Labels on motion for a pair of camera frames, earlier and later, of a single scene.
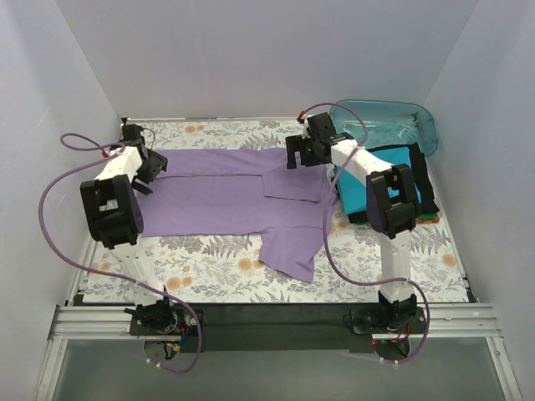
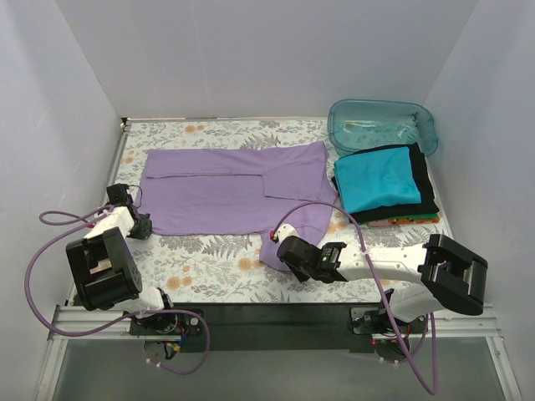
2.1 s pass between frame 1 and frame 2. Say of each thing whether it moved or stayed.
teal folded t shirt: stayed
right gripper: moved
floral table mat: stayed
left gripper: moved
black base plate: stayed
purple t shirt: stayed
